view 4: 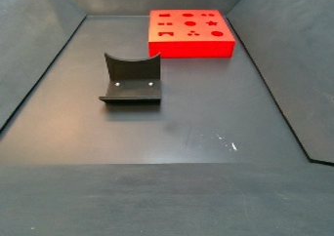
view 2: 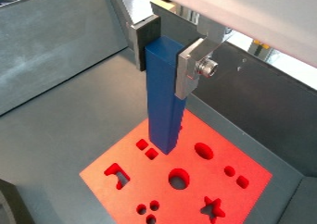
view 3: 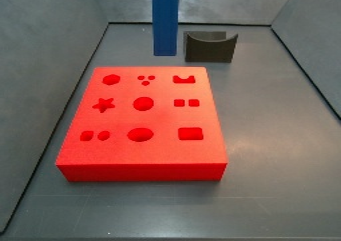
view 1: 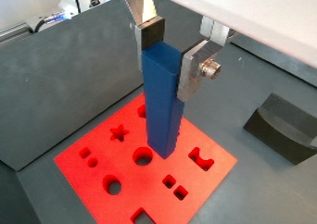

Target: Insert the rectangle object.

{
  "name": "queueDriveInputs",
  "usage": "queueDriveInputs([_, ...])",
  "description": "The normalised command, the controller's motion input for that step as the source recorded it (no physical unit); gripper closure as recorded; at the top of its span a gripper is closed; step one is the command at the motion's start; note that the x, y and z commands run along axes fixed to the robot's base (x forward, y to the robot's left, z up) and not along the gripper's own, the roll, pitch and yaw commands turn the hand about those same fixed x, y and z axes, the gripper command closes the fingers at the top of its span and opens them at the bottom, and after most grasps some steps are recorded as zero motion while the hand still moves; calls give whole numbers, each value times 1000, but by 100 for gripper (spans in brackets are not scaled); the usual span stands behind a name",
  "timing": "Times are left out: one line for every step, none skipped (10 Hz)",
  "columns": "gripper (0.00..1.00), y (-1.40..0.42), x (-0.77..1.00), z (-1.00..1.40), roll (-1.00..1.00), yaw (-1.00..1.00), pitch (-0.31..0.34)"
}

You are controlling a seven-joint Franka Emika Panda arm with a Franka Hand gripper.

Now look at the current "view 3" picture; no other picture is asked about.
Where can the blue rectangular block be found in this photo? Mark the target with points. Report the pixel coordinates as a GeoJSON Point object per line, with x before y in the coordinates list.
{"type": "Point", "coordinates": [164, 27]}

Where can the red foam shape-sorting board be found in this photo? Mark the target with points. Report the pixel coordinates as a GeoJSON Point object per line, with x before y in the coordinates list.
{"type": "Point", "coordinates": [144, 127]}

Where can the dark grey curved block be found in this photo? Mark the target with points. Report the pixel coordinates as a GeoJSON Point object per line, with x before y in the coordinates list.
{"type": "Point", "coordinates": [208, 46]}

